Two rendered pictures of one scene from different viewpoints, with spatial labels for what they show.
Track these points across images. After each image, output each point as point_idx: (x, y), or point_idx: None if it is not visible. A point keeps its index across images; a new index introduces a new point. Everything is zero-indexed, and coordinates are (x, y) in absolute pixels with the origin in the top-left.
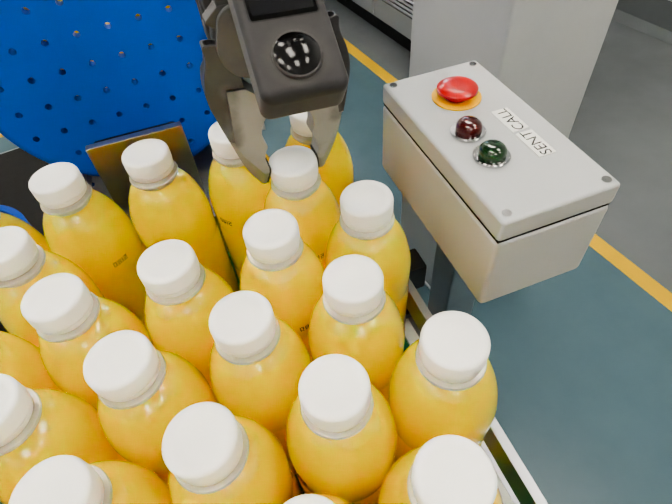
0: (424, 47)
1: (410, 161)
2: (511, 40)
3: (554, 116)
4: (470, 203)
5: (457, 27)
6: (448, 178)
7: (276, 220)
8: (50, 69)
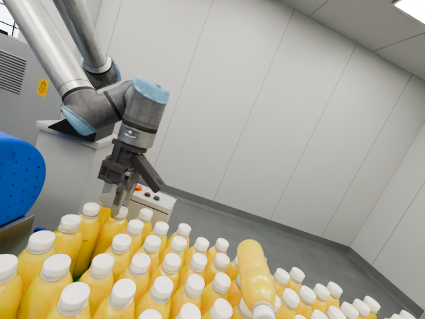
0: None
1: (129, 206)
2: (90, 174)
3: (96, 197)
4: (159, 209)
5: (62, 170)
6: (150, 206)
7: (135, 221)
8: None
